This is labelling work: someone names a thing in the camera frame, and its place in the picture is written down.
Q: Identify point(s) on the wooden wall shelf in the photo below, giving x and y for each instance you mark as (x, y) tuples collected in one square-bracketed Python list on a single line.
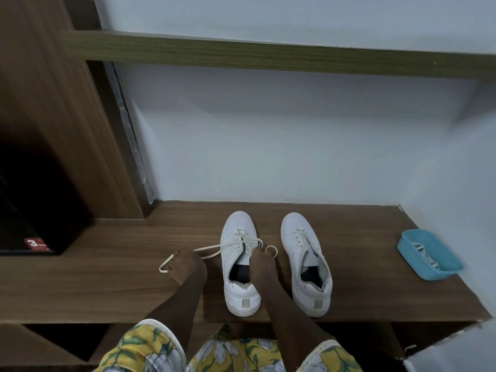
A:
[(271, 56)]

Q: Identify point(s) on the striped laces bundle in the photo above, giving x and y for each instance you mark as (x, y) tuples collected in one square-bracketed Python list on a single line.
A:
[(425, 253)]

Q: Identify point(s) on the blue plastic basket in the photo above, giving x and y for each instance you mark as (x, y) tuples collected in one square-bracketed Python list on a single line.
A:
[(428, 275)]

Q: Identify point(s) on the person's right hand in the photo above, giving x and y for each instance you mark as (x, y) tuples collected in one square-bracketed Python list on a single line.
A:
[(263, 265)]

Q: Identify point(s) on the person's left forearm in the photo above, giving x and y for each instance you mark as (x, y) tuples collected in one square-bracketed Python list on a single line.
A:
[(174, 309)]

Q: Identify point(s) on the white sneaker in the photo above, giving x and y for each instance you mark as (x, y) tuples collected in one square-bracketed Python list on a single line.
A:
[(242, 302), (294, 228)]

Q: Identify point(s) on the person's right forearm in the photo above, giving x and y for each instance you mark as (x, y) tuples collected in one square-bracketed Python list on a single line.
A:
[(296, 317)]

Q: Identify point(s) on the person's left hand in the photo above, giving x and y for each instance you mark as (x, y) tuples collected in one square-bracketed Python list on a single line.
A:
[(190, 267)]

